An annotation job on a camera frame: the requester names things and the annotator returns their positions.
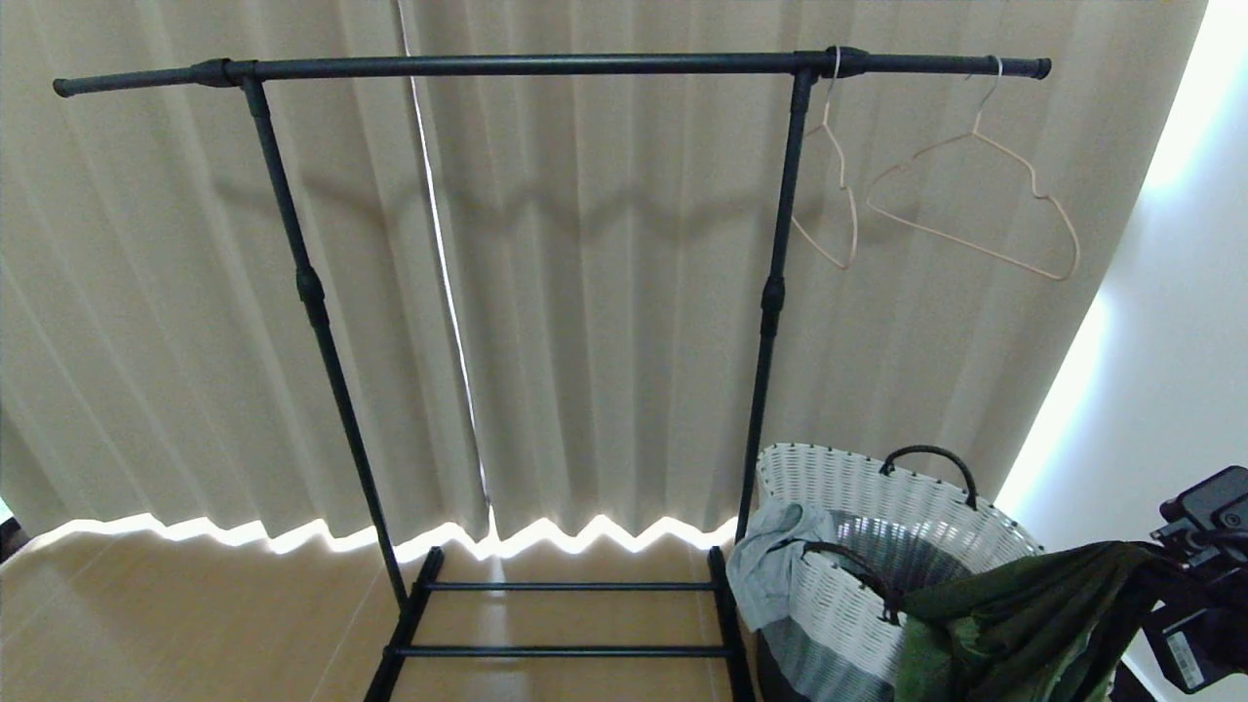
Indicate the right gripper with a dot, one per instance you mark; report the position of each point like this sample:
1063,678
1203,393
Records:
1209,634

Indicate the green sleeveless shirt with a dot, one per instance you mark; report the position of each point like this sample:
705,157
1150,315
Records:
1014,614

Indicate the pink clothes hanger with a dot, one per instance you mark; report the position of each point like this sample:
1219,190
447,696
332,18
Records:
960,242
852,224

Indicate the white laundry basket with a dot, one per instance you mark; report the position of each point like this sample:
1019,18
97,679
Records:
838,614

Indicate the black clothes rack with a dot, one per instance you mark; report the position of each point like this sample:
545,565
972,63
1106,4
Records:
546,65

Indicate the pale grey garment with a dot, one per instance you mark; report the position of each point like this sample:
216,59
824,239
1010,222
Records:
770,575

